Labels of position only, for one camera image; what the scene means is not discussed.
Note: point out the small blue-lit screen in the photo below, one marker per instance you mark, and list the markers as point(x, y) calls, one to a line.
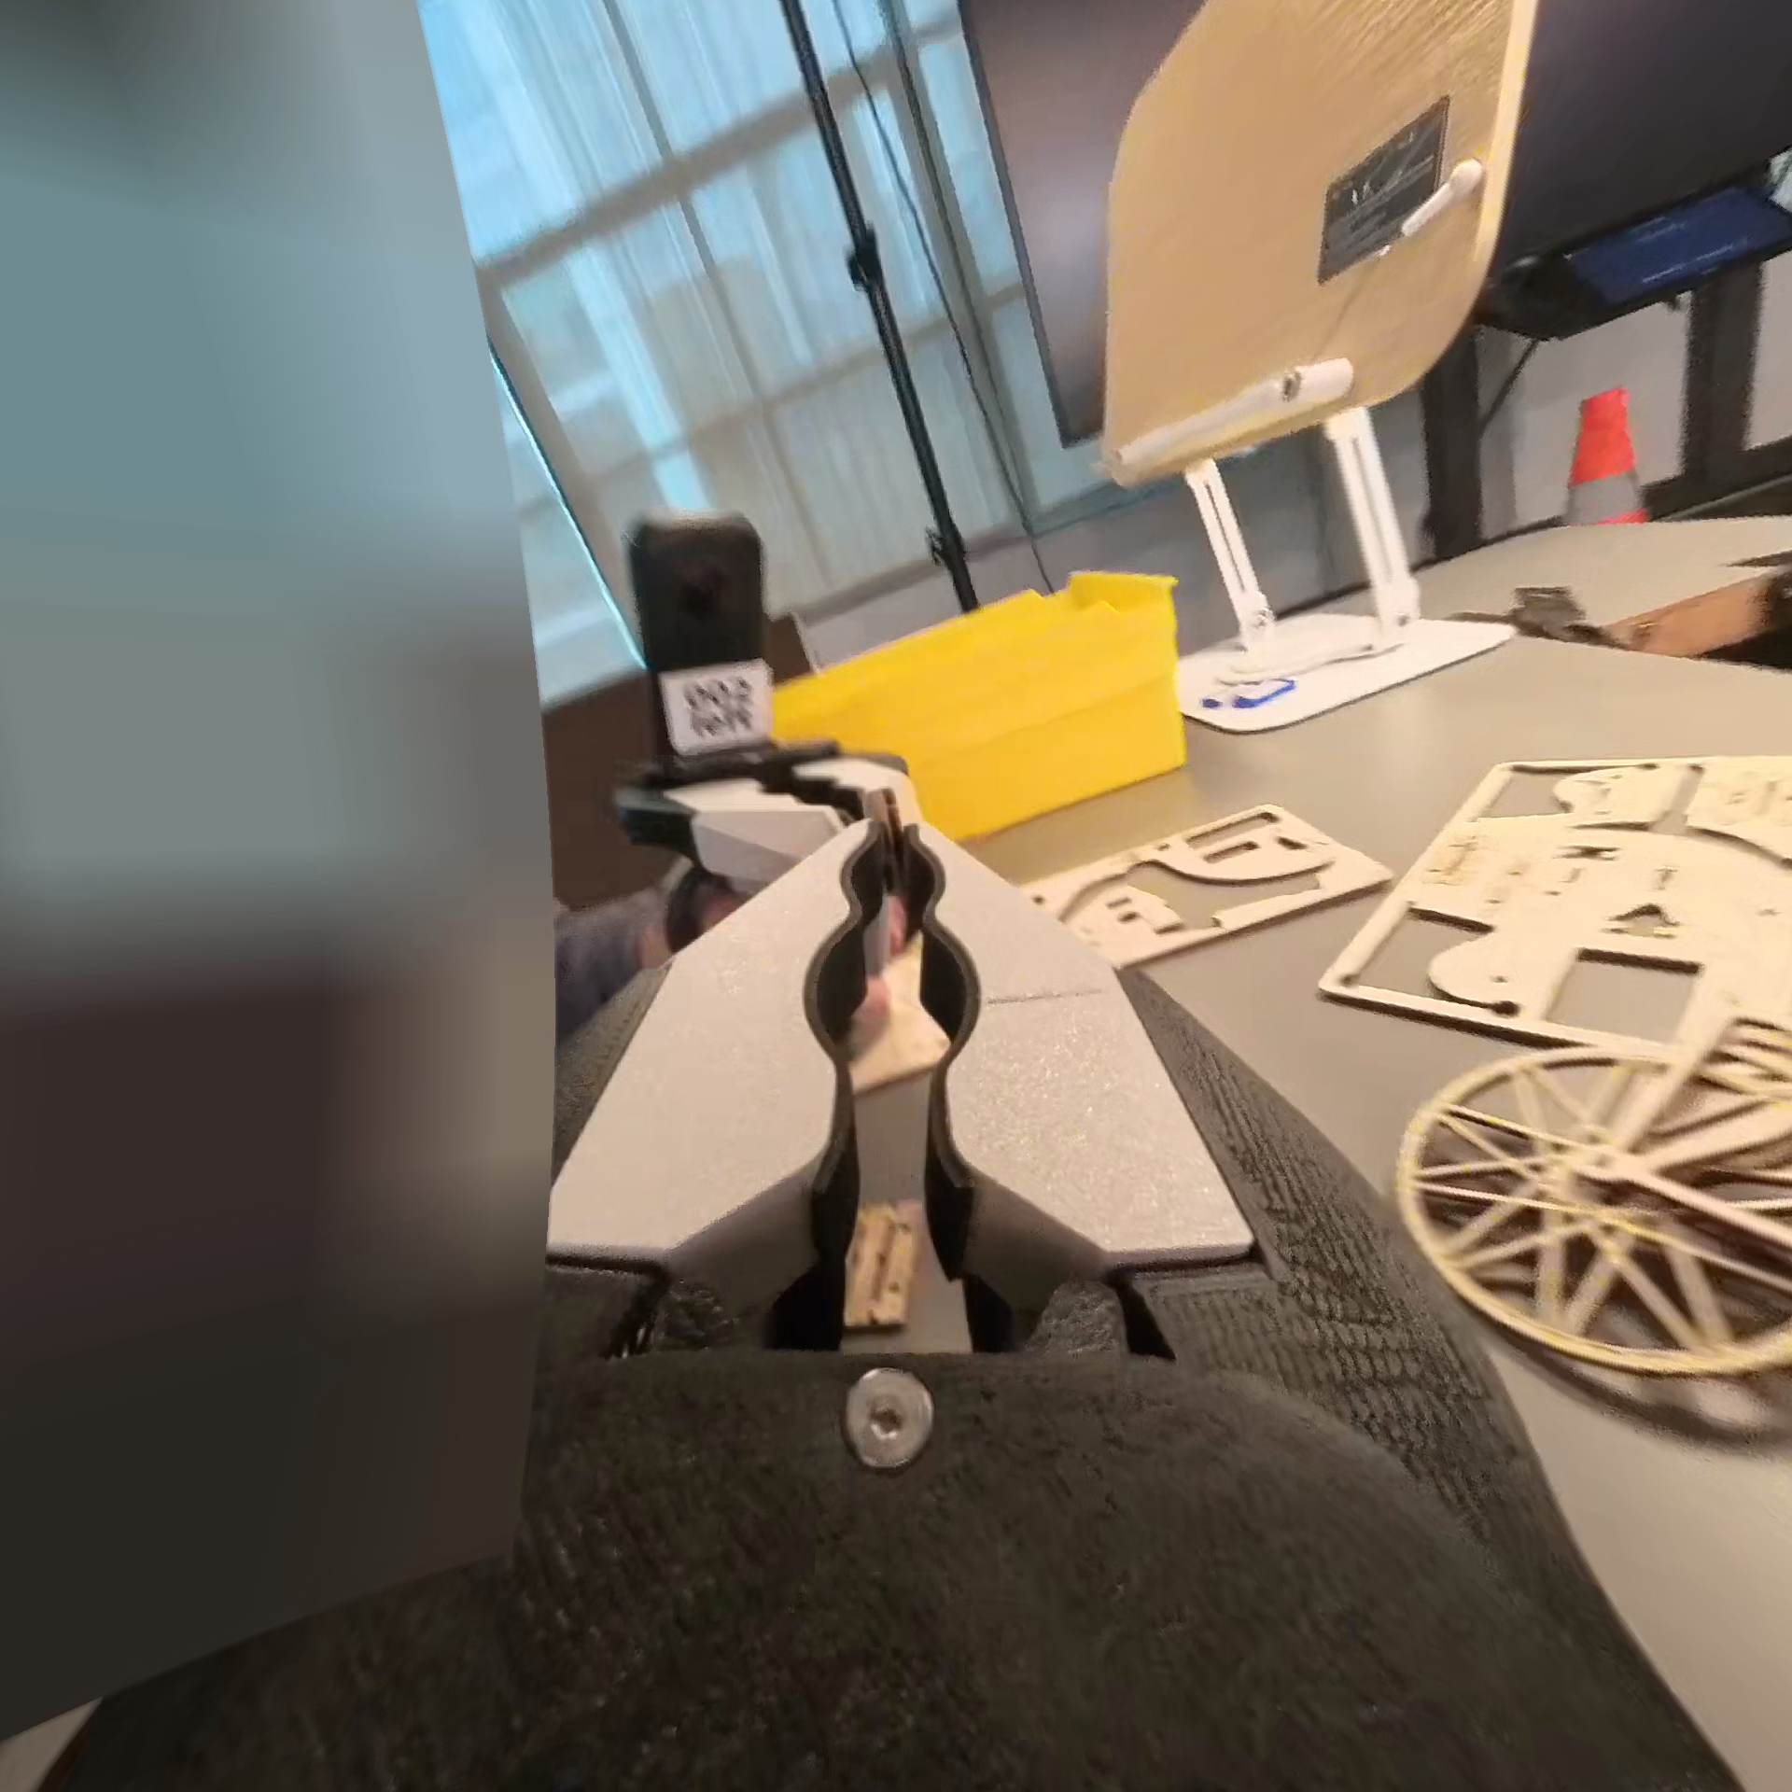
point(1666, 246)

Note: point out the black monitor stand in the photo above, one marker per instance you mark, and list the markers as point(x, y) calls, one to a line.
point(1715, 372)

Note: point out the brown wooden board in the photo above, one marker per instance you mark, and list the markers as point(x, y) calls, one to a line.
point(1700, 617)

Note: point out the orange traffic cone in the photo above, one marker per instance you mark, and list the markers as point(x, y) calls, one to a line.
point(1606, 461)

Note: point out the white stand with wooden board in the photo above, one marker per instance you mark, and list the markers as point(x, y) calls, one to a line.
point(1258, 252)

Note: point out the black tripod pole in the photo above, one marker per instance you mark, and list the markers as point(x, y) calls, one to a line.
point(856, 264)

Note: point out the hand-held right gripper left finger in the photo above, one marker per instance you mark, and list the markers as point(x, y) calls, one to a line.
point(701, 1105)

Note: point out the person's left forearm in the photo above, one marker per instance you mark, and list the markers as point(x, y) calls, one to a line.
point(609, 952)

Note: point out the wooden bicycle model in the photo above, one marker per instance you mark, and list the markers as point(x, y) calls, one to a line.
point(1617, 1212)

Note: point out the large black monitor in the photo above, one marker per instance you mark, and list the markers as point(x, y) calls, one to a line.
point(1043, 210)

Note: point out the pale flat wooden piece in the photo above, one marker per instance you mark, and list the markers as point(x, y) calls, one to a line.
point(903, 1047)

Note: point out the wooden strip with holes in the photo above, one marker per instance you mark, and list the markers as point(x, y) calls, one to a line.
point(881, 1258)

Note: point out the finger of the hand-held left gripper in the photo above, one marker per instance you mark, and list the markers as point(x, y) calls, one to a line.
point(765, 845)
point(889, 787)

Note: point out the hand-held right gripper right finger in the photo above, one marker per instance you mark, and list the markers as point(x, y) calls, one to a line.
point(1077, 1121)

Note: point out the wooden parts sheet square cutouts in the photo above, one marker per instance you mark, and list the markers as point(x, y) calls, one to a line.
point(1414, 937)

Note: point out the wooden parts sheet curved cutouts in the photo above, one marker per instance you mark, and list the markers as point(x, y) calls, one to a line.
point(1316, 874)

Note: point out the yellow plastic bin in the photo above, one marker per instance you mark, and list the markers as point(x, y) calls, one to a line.
point(979, 701)

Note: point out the large glass window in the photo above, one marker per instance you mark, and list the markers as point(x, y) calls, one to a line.
point(673, 210)

